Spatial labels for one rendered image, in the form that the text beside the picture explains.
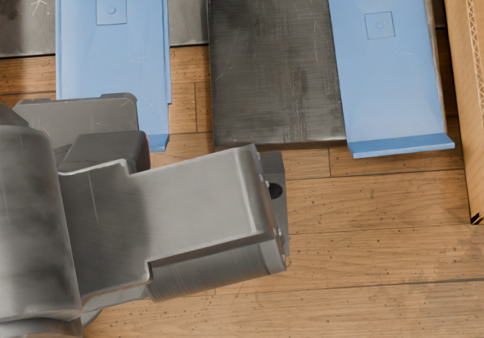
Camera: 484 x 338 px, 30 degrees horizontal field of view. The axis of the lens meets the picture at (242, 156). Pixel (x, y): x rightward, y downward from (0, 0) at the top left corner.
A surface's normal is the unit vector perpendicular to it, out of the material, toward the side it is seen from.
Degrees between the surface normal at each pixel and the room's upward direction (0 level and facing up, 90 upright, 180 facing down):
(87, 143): 58
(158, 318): 0
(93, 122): 32
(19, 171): 45
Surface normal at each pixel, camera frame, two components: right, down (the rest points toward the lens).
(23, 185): 0.66, -0.34
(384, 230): -0.04, -0.25
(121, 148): -0.07, -0.96
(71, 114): 0.01, 0.29
